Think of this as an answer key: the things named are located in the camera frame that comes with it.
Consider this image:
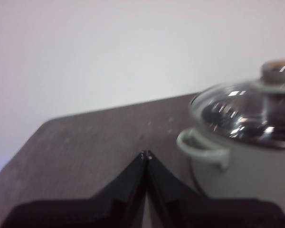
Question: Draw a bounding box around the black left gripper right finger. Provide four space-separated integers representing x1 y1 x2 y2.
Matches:
142 150 285 228

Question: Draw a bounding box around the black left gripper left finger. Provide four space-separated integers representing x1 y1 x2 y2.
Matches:
0 150 148 228

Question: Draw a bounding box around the glass lid with green knob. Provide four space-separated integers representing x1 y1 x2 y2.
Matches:
189 58 285 150

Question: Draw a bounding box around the pale green electric steamer pot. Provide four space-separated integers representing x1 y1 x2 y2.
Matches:
176 127 285 202

